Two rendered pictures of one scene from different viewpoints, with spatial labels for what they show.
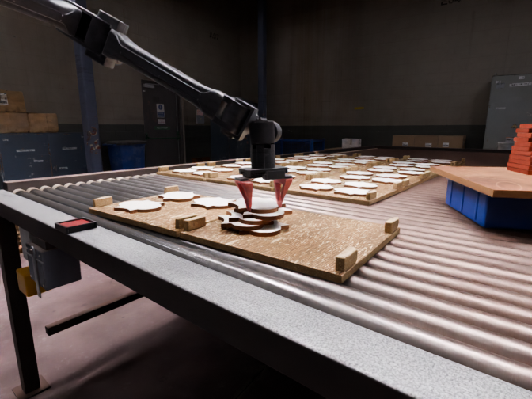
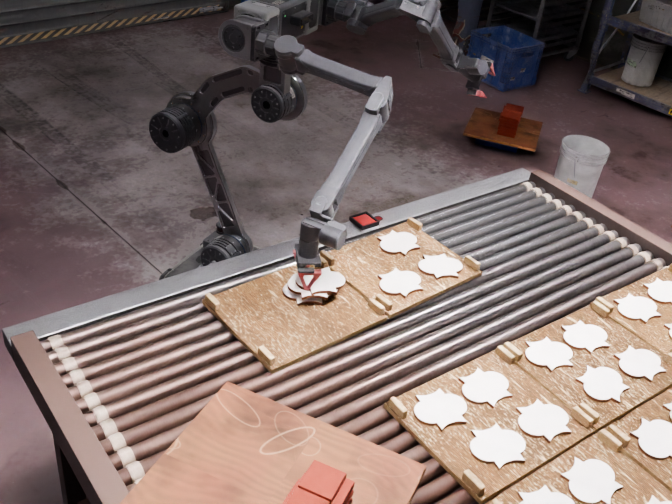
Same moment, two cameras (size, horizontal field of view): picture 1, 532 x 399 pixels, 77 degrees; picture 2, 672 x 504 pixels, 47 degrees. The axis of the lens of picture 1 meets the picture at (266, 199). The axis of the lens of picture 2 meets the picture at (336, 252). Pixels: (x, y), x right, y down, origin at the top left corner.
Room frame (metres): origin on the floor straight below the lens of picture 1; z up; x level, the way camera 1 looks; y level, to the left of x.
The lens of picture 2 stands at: (1.20, -1.75, 2.32)
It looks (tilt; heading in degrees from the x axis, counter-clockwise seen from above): 34 degrees down; 101
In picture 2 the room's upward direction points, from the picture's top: 7 degrees clockwise
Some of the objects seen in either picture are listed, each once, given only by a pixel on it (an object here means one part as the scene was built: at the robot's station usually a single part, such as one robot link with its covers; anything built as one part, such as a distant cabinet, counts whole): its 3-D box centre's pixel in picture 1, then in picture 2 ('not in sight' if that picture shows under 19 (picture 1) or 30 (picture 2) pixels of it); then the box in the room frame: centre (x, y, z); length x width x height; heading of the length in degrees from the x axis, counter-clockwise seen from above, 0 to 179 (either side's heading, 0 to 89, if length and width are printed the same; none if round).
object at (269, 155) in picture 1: (263, 159); (308, 247); (0.79, 0.01, 1.10); 0.10 x 0.07 x 0.07; 115
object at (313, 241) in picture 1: (292, 232); (295, 310); (0.78, -0.06, 0.93); 0.41 x 0.35 x 0.02; 54
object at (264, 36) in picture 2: not in sight; (268, 43); (0.45, 0.60, 1.45); 0.09 x 0.08 x 0.12; 77
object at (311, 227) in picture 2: (262, 133); (312, 230); (0.79, 0.01, 1.16); 0.07 x 0.06 x 0.07; 167
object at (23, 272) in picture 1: (31, 258); not in sight; (1.09, 0.81, 0.74); 0.09 x 0.08 x 0.24; 51
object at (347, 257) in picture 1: (346, 259); (212, 301); (0.56, -0.14, 0.95); 0.06 x 0.02 x 0.03; 144
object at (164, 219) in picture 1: (177, 208); (399, 265); (1.03, 0.28, 0.93); 0.41 x 0.35 x 0.02; 54
